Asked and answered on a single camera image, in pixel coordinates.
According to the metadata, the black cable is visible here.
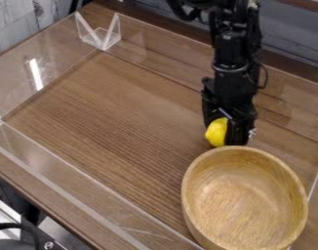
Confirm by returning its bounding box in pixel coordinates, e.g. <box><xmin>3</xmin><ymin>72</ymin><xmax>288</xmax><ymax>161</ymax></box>
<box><xmin>0</xmin><ymin>222</ymin><xmax>39</xmax><ymax>250</ymax></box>

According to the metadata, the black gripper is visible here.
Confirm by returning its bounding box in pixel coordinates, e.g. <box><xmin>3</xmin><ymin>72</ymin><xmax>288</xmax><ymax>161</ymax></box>
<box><xmin>201</xmin><ymin>76</ymin><xmax>259</xmax><ymax>146</ymax></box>

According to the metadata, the brown wooden bowl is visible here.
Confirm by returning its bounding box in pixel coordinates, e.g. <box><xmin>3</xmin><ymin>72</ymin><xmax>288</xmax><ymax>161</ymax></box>
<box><xmin>182</xmin><ymin>146</ymin><xmax>309</xmax><ymax>250</ymax></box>

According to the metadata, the yellow lemon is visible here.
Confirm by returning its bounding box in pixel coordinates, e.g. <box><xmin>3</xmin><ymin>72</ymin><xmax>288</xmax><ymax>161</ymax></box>
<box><xmin>205</xmin><ymin>117</ymin><xmax>229</xmax><ymax>147</ymax></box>

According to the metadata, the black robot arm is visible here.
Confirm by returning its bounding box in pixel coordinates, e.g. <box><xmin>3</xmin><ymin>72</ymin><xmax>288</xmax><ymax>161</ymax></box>
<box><xmin>168</xmin><ymin>0</ymin><xmax>269</xmax><ymax>147</ymax></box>

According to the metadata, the clear acrylic tray wall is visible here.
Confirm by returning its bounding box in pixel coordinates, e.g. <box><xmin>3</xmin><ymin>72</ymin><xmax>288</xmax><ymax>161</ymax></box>
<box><xmin>0</xmin><ymin>9</ymin><xmax>318</xmax><ymax>250</ymax></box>

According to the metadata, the clear acrylic corner bracket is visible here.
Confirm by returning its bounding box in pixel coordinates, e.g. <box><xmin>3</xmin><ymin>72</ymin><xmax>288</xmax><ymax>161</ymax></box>
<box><xmin>75</xmin><ymin>13</ymin><xmax>122</xmax><ymax>51</ymax></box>

